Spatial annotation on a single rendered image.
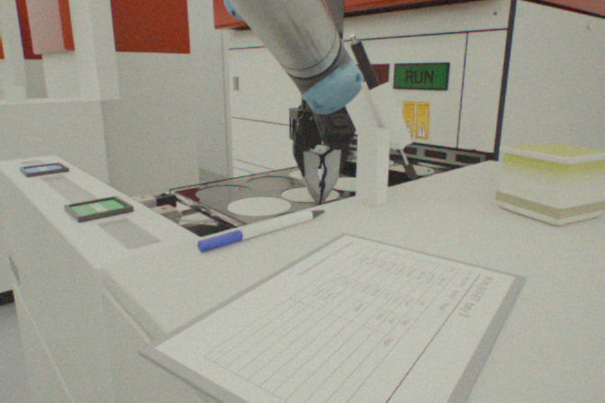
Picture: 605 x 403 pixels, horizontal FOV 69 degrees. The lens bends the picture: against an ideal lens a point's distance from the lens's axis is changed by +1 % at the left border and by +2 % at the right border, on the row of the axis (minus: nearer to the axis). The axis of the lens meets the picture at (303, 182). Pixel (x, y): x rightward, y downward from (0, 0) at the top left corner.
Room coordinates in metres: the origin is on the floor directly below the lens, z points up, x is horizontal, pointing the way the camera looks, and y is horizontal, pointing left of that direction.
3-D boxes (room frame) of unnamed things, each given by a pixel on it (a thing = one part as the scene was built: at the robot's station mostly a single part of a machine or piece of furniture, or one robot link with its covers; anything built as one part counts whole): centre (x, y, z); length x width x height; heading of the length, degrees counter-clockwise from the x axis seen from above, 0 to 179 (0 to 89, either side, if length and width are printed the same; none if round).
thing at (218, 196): (0.74, -0.01, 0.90); 0.34 x 0.34 x 0.01; 41
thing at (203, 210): (0.62, 0.13, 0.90); 0.38 x 0.01 x 0.01; 41
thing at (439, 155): (0.89, -0.16, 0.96); 0.44 x 0.01 x 0.02; 41
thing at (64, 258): (0.55, 0.31, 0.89); 0.55 x 0.09 x 0.14; 41
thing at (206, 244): (0.38, 0.03, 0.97); 0.14 x 0.01 x 0.01; 131
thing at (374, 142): (0.48, -0.09, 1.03); 0.06 x 0.04 x 0.13; 131
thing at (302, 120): (0.70, -0.02, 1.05); 0.09 x 0.08 x 0.12; 15
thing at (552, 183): (0.44, -0.25, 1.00); 0.07 x 0.07 x 0.07; 26
